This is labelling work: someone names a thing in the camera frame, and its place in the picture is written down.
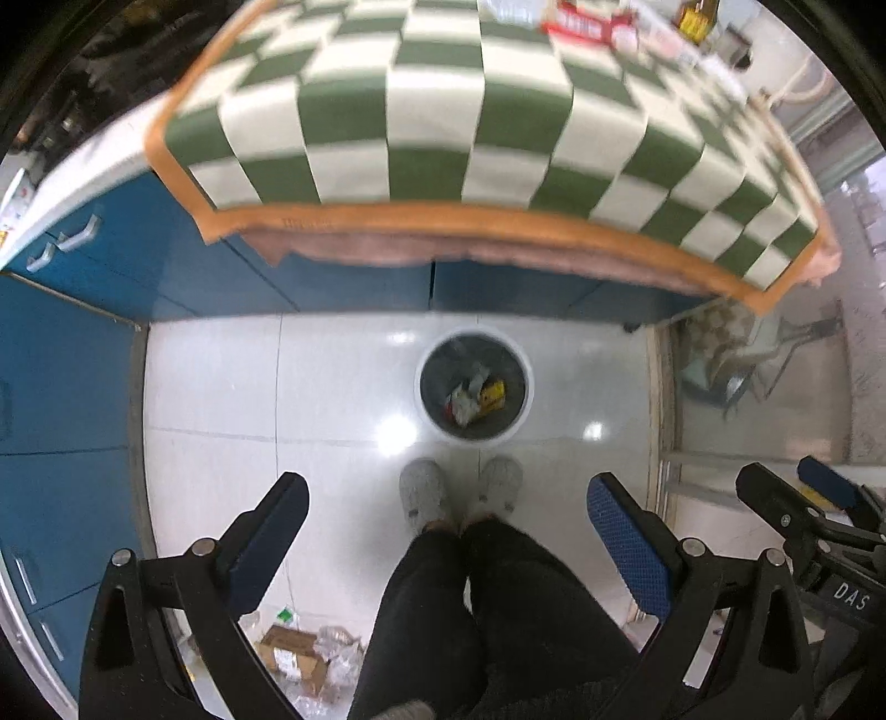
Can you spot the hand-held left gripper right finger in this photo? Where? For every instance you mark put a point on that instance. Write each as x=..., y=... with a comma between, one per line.
x=626, y=543

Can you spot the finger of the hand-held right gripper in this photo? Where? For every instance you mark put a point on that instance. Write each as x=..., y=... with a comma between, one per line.
x=827, y=481
x=775, y=502

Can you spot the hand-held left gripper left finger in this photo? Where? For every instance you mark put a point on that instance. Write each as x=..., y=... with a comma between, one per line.
x=266, y=554

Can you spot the grey trash bin white rim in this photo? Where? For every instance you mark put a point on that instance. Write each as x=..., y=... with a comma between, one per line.
x=443, y=377

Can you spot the small green paper scrap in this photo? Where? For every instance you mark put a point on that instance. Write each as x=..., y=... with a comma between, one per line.
x=284, y=613

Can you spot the flattened cardboard box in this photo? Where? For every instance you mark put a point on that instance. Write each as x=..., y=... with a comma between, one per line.
x=291, y=658

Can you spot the person's right leg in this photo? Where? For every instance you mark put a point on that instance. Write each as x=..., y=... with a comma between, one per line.
x=533, y=595

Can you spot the person's leg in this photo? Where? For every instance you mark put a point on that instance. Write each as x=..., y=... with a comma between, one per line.
x=533, y=595
x=415, y=609

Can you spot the clear crumpled plastic wrapper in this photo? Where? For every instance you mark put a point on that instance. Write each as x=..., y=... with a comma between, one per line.
x=340, y=651

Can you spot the person's right grey shoe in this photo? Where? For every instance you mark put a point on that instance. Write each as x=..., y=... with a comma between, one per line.
x=501, y=483

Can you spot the person's grey shoe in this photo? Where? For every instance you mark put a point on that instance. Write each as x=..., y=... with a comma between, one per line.
x=423, y=495
x=501, y=483

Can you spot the person's left leg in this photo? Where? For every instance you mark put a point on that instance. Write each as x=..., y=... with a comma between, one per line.
x=415, y=609

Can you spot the person's left grey shoe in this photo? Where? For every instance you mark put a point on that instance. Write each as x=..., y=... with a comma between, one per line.
x=423, y=495

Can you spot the yellow packet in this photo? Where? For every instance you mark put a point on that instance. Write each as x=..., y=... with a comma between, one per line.
x=493, y=394

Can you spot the white crumpled wrapper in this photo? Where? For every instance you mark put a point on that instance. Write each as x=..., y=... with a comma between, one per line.
x=465, y=403

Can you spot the blue cabinet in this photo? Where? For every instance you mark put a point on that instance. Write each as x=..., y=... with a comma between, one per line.
x=76, y=388

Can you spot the white pipe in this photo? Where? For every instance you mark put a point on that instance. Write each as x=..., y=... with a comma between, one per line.
x=806, y=86

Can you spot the white countertop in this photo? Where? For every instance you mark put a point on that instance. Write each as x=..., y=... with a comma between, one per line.
x=90, y=166

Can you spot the green cream checkered cloth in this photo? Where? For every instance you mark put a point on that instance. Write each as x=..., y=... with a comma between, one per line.
x=443, y=138

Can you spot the white packet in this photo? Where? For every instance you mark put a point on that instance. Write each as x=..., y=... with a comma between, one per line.
x=657, y=40

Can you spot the yellow label bottle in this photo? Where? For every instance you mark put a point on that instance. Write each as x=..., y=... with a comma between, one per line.
x=696, y=19

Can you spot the red snack packet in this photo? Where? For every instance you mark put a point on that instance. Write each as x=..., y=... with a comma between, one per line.
x=581, y=24

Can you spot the metal door frame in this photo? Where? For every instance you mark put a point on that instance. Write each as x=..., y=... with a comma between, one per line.
x=664, y=415

